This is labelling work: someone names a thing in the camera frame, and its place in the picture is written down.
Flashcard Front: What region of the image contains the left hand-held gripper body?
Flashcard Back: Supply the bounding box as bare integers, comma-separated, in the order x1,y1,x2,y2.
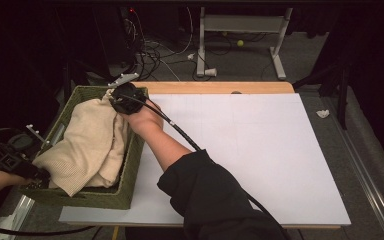
0,124,53,188

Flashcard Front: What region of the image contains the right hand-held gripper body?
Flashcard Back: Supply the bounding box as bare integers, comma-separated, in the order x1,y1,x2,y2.
107,72,149,116

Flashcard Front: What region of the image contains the beige knit sweater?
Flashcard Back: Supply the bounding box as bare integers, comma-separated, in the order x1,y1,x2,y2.
32,93,130,198

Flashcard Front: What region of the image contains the green woven basket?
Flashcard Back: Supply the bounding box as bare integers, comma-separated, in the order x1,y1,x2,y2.
18,85,153,210

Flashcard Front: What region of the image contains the person's right hand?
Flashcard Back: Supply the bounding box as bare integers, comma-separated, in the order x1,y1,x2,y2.
118,99,165,136

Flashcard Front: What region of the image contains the black computer tower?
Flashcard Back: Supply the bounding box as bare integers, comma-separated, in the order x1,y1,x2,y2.
118,5,139,66

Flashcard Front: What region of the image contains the person's black top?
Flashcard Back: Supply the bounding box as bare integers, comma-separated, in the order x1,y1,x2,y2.
157,149,291,240

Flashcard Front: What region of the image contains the black metal stand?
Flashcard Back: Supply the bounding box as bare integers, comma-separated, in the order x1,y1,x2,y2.
293,59,351,131

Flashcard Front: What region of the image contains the tangle of floor cables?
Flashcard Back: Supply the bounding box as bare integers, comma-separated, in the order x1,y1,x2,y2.
123,6,194,82

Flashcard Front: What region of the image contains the short aluminium rail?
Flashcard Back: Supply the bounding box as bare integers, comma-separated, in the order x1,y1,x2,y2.
0,194,36,240

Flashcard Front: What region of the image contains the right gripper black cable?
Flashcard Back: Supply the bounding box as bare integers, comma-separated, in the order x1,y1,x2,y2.
119,94,291,240

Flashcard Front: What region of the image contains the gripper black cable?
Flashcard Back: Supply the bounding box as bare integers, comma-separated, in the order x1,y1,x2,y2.
119,94,291,240
0,127,96,237

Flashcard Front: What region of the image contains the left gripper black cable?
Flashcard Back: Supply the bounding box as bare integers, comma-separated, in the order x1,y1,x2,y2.
0,127,96,237

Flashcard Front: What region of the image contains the long aluminium rail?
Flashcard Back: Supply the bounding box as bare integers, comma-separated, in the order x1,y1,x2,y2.
326,99,384,240

